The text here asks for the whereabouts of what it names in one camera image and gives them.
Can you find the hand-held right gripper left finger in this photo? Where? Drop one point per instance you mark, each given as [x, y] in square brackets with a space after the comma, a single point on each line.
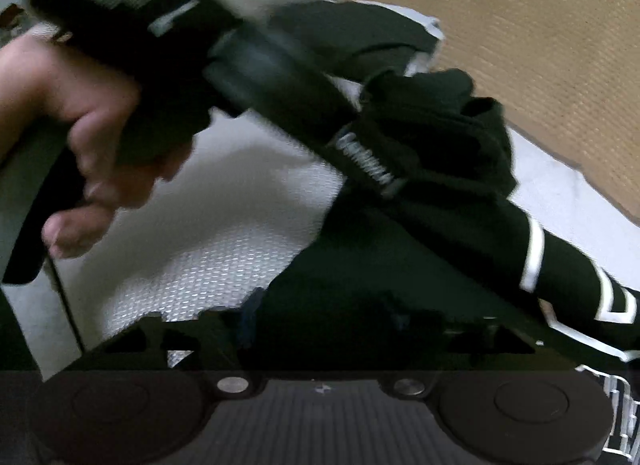
[248, 325]

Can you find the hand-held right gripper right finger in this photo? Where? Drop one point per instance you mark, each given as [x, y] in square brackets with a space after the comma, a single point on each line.
[407, 385]

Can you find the black white-print t-shirt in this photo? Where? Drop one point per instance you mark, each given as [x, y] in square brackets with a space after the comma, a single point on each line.
[425, 255]

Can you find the person's left hand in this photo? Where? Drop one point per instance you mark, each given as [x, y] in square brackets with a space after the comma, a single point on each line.
[55, 90]

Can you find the dark grey folded garment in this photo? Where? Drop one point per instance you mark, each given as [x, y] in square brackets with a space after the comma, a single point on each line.
[350, 35]

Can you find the woven rattan mattress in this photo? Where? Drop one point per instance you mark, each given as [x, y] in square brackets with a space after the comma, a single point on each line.
[525, 45]

